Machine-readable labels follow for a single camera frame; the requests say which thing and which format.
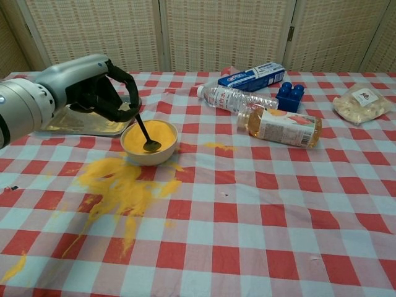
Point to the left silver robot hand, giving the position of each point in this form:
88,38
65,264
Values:
74,75

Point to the black spoon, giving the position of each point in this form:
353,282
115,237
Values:
152,146

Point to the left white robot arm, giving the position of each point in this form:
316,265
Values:
18,108

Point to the metal tray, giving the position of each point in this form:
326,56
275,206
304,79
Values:
89,127

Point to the off-white bowl of yellow powder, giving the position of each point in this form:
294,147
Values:
148,157

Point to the spilled yellow powder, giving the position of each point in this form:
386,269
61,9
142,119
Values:
117,182

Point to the woven folding screen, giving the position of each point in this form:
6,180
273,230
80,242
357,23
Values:
198,31

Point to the clear water bottle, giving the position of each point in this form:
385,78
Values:
235,99

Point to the blue toothpaste box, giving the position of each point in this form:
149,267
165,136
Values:
247,81

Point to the amber juice bottle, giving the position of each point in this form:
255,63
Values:
278,128

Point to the blue toy brick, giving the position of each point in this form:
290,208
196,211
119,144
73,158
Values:
289,101

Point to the red white checkered tablecloth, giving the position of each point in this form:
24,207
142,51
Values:
247,216

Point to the clear bag of snacks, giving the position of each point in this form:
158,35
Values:
359,107

